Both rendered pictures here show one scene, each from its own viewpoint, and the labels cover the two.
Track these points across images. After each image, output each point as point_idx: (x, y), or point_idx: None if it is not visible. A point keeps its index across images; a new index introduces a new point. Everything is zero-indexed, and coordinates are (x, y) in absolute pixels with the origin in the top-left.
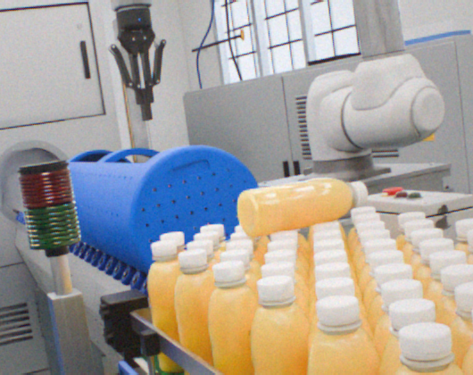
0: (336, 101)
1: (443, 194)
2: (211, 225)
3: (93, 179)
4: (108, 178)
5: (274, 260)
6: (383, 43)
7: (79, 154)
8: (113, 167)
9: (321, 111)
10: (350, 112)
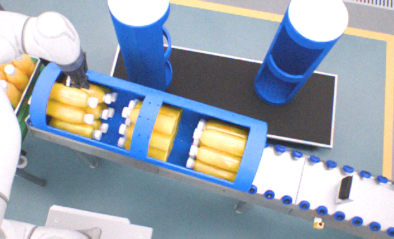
0: (41, 229)
1: None
2: (11, 70)
3: (142, 87)
4: (110, 78)
5: None
6: None
7: (256, 136)
8: (112, 82)
9: (57, 227)
10: (27, 224)
